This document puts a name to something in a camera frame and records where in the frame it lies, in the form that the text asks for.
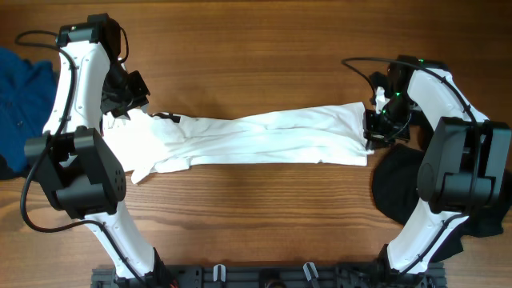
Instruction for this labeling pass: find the black shirt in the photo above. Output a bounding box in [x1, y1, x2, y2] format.
[372, 118, 511, 262]

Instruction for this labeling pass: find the dark garment under blue shirt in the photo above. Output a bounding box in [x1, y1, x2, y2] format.
[1, 155, 30, 181]

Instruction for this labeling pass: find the white polo shirt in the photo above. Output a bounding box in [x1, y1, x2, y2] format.
[102, 102, 372, 184]

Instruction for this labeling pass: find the blue shirt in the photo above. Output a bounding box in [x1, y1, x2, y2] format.
[1, 48, 57, 158]

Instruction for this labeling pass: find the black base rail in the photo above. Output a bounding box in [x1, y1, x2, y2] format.
[90, 262, 448, 288]

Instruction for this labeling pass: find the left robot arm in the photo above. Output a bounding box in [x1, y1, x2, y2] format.
[24, 14, 178, 287]

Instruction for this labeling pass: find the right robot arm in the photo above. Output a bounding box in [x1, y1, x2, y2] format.
[346, 55, 511, 287]

